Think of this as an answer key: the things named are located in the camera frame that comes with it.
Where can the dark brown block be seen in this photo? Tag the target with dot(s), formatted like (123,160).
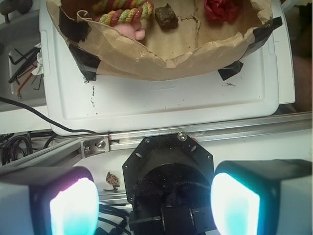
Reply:
(166,17)

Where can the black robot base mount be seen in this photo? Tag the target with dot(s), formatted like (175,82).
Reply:
(168,181)

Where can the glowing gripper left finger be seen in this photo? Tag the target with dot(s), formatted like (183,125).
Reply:
(54,200)

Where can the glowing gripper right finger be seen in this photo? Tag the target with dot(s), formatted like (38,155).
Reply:
(264,197)

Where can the brown paper bag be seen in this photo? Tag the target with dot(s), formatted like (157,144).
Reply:
(197,46)

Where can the aluminium extrusion rail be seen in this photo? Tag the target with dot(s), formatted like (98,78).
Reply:
(286,136)

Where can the metal corner bracket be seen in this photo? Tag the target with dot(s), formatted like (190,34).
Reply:
(91,146)

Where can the multicolour twisted rope toy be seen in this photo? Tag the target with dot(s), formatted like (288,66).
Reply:
(114,12)

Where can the black hex key set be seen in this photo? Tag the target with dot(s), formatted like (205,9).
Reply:
(26,64)

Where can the small brown scrap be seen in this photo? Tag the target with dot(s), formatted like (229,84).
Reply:
(113,181)

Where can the white plastic tray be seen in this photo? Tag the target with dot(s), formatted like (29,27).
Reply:
(112,104)

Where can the pink plush toy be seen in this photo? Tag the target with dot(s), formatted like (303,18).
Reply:
(131,30)

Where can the red paper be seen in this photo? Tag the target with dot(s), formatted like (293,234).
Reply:
(221,10)

